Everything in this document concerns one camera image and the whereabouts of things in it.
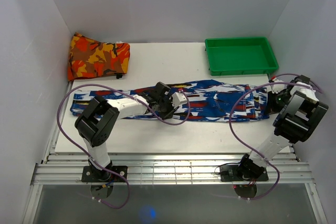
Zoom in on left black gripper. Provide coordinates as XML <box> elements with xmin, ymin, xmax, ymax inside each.
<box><xmin>156</xmin><ymin>95</ymin><xmax>179</xmax><ymax>121</ymax></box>

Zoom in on blue white patterned trousers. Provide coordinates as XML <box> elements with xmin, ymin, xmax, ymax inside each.
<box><xmin>70</xmin><ymin>79</ymin><xmax>269</xmax><ymax>122</ymax></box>

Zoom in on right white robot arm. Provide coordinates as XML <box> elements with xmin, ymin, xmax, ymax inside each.
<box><xmin>236</xmin><ymin>75</ymin><xmax>329</xmax><ymax>180</ymax></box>

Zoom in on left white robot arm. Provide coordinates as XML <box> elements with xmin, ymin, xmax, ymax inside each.
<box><xmin>75</xmin><ymin>82</ymin><xmax>187</xmax><ymax>182</ymax></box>

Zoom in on orange camouflage folded trousers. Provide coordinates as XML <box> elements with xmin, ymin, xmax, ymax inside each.
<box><xmin>67</xmin><ymin>33</ymin><xmax>130</xmax><ymax>81</ymax></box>

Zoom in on green plastic tray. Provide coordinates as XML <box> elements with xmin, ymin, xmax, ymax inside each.
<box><xmin>205</xmin><ymin>37</ymin><xmax>279</xmax><ymax>76</ymax></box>

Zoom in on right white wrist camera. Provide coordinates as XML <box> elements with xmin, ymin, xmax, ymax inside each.
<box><xmin>269</xmin><ymin>77</ymin><xmax>287</xmax><ymax>94</ymax></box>

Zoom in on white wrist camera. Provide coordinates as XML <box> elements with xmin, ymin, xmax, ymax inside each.
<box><xmin>269</xmin><ymin>77</ymin><xmax>287</xmax><ymax>94</ymax></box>
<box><xmin>171</xmin><ymin>92</ymin><xmax>187</xmax><ymax>109</ymax></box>

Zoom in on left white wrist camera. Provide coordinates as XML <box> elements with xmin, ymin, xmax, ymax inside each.
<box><xmin>171</xmin><ymin>92</ymin><xmax>187</xmax><ymax>109</ymax></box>

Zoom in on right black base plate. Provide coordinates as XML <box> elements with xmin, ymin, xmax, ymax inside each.
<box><xmin>219</xmin><ymin>163</ymin><xmax>269</xmax><ymax>182</ymax></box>

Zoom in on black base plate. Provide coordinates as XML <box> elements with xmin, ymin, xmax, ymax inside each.
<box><xmin>219</xmin><ymin>163</ymin><xmax>269</xmax><ymax>182</ymax></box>
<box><xmin>81</xmin><ymin>165</ymin><xmax>128</xmax><ymax>183</ymax></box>

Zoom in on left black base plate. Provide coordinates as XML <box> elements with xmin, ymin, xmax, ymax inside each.
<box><xmin>81</xmin><ymin>165</ymin><xmax>128</xmax><ymax>183</ymax></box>

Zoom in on aluminium rail frame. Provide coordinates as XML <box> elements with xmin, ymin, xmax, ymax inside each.
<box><xmin>22</xmin><ymin>126</ymin><xmax>329</xmax><ymax>224</ymax></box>

